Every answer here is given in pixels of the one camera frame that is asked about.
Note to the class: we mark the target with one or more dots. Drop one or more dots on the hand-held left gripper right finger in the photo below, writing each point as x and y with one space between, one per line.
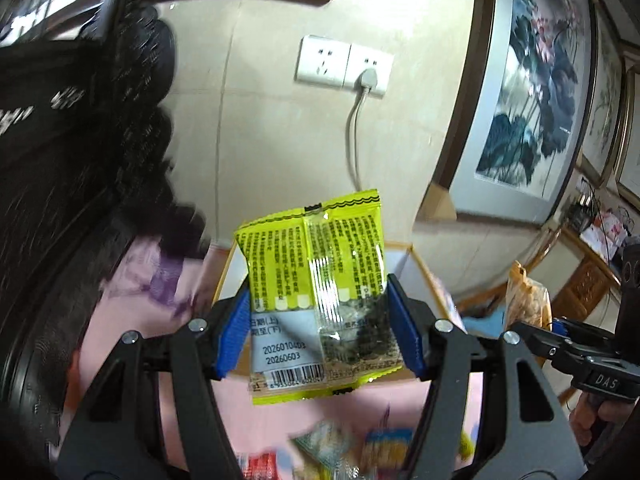
406 335

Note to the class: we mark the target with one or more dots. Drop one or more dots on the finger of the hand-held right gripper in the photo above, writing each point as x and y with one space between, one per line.
575 337
565 362

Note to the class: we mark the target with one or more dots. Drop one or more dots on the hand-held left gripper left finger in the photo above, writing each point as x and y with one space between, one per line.
232 335

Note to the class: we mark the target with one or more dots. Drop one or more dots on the yellow cardboard box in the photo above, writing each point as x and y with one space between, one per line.
227 280

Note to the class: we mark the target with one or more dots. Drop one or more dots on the tan clear snack packet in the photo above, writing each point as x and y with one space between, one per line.
527 300

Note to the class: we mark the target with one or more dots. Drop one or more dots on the yellow-green snack packet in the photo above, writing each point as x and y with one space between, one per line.
280 260

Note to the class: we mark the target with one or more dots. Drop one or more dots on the pile of snack packets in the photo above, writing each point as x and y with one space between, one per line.
325 447

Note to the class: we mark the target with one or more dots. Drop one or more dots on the person's right hand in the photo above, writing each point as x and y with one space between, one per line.
587 422

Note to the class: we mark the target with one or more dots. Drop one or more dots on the wooden armchair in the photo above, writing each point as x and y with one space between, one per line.
580 280

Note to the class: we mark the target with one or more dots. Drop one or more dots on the pink white bag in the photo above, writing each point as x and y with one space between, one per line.
607 225

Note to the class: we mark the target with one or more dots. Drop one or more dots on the pink floral blanket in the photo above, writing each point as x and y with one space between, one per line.
115 320

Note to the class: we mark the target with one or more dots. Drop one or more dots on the framed ink painting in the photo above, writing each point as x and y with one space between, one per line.
607 105
631 135

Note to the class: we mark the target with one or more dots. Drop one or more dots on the dark carved wooden bench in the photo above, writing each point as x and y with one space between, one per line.
75 160

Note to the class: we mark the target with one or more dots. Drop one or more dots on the framed lotus painting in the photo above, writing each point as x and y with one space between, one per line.
525 85

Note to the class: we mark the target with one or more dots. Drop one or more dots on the white wall socket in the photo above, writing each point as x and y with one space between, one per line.
370 60
320 62

